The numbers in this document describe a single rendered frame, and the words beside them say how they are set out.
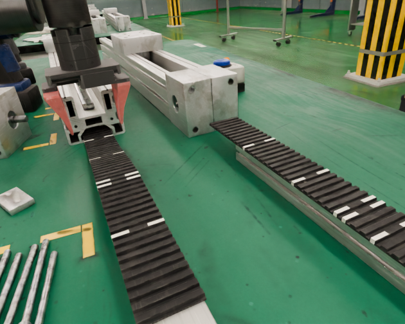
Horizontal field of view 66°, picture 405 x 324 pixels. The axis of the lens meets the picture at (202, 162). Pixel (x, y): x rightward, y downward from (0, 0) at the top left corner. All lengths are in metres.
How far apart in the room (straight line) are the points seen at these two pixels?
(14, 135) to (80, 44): 0.23
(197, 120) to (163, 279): 0.34
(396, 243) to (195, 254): 0.17
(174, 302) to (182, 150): 0.30
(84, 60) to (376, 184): 0.42
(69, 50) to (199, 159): 0.24
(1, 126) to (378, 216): 0.55
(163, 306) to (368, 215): 0.20
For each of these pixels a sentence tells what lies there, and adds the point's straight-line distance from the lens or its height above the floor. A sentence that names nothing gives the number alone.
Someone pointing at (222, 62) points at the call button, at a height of 0.85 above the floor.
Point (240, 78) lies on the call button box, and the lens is 0.76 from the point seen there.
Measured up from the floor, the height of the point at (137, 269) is 0.81.
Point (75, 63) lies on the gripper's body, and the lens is 0.49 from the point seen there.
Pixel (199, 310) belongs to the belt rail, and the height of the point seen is 0.81.
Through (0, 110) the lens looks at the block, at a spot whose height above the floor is 0.85.
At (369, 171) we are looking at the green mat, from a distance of 0.46.
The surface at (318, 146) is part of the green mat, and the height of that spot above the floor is 0.78.
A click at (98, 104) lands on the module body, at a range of 0.64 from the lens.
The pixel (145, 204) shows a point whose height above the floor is 0.81.
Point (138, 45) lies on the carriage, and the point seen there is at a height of 0.88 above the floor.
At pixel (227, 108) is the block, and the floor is 0.82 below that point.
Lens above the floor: 1.00
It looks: 29 degrees down
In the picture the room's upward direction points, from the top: 5 degrees counter-clockwise
